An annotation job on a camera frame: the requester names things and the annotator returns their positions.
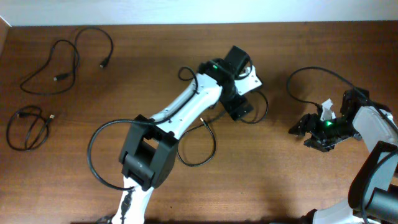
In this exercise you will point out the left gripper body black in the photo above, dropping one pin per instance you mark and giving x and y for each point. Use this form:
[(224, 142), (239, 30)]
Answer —
[(231, 101)]

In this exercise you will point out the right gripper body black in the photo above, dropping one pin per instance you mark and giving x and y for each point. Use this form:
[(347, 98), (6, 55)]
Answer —
[(313, 130)]

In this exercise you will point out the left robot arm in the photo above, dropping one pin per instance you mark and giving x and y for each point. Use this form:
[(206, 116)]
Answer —
[(216, 80)]

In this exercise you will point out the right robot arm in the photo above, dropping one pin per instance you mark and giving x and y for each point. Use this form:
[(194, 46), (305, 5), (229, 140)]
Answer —
[(372, 197)]

